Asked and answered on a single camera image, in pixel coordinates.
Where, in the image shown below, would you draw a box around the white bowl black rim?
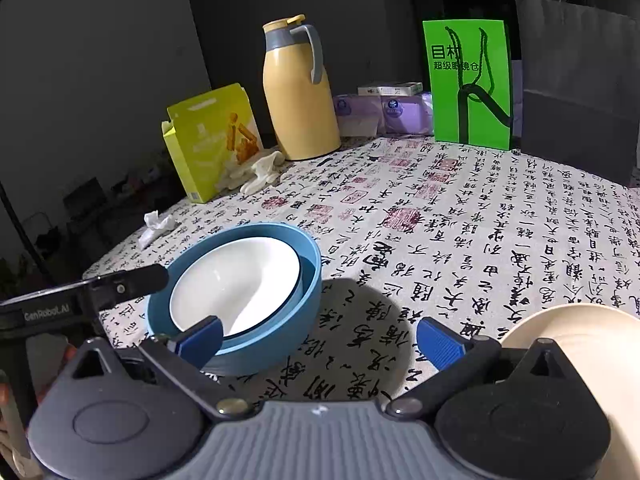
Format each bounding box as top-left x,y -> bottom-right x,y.
169,236 -> 303,339

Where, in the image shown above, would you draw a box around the purple tissue pack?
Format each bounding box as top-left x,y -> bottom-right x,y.
333,92 -> 433,138

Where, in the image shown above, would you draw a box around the black paper bag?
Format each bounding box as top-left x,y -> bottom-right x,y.
516,0 -> 639,185

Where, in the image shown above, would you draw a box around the blue bowl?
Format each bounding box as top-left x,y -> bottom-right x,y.
145,222 -> 322,376

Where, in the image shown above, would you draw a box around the person's left hand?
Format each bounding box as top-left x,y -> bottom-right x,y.
1,382 -> 30,468

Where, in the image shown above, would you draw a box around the yellow-green snack box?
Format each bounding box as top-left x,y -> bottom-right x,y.
162,84 -> 262,204

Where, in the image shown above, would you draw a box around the calligraphy print tablecloth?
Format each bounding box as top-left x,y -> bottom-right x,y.
89,138 -> 639,401

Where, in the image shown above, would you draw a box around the crumpled white tissue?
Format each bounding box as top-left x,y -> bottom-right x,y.
138,210 -> 177,249

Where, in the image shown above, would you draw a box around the white rubber gloves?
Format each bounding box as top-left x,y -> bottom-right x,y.
221,150 -> 285,196

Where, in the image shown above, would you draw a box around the green paper bag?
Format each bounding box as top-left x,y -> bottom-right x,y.
423,20 -> 513,151

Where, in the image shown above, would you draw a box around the cream white plate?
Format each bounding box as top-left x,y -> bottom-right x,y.
502,304 -> 640,479

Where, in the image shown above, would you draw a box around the yellow thermos jug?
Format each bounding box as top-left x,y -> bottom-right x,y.
262,14 -> 341,160

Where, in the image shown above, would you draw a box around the small white box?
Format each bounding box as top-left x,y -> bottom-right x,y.
358,81 -> 423,96

